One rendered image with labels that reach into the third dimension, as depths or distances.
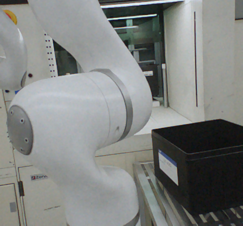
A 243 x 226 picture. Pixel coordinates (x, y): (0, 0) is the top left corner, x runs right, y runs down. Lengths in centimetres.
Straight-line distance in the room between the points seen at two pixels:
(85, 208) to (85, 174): 7
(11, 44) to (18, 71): 7
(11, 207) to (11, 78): 69
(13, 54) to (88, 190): 41
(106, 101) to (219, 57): 84
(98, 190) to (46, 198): 88
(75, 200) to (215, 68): 87
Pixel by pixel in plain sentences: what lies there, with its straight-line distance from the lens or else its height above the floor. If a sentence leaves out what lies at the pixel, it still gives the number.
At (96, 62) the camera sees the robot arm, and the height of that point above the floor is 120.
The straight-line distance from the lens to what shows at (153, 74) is 169.
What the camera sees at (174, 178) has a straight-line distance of 89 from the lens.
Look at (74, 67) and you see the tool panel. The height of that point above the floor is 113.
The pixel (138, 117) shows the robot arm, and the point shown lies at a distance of 44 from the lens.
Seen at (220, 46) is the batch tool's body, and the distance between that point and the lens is 119.
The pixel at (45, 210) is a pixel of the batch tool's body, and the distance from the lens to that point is 131.
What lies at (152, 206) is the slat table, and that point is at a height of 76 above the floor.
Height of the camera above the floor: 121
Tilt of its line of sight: 11 degrees down
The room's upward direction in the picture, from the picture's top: 5 degrees counter-clockwise
